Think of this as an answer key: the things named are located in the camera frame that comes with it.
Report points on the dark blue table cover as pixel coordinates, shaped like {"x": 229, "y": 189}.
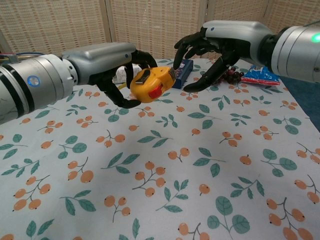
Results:
{"x": 305, "y": 97}

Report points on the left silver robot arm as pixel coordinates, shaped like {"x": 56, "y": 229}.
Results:
{"x": 32, "y": 85}

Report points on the floral print tablecloth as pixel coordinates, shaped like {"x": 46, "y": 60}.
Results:
{"x": 160, "y": 162}

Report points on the blue red snack bag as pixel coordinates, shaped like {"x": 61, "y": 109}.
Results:
{"x": 260, "y": 76}

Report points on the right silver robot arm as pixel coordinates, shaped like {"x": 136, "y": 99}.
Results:
{"x": 295, "y": 52}

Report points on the woven folding screen panel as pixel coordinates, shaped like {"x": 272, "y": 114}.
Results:
{"x": 50, "y": 22}
{"x": 155, "y": 22}
{"x": 295, "y": 10}
{"x": 237, "y": 10}

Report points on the yellow tape measure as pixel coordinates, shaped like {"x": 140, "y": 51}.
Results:
{"x": 150, "y": 82}

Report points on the dark blue rectangular box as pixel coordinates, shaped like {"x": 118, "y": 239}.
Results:
{"x": 183, "y": 72}

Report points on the bunch of dark grapes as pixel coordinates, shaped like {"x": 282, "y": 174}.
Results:
{"x": 232, "y": 75}

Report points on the tea bottle with label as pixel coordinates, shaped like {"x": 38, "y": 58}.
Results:
{"x": 120, "y": 73}

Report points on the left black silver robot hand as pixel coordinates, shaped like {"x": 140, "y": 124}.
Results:
{"x": 100, "y": 58}

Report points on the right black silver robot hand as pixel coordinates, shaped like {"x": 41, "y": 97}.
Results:
{"x": 237, "y": 32}

